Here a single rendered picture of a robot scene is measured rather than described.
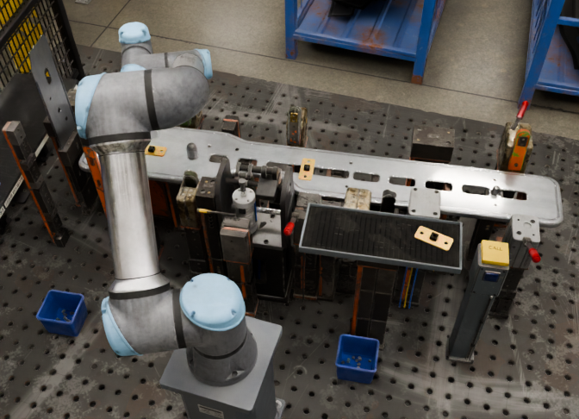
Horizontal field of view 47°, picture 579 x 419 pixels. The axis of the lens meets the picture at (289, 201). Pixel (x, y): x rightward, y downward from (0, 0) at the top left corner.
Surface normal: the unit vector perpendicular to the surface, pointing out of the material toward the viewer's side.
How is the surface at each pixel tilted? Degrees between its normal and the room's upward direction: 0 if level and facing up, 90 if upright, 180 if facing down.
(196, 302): 7
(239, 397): 0
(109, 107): 44
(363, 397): 0
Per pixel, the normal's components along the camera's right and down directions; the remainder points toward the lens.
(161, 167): -0.01, -0.65
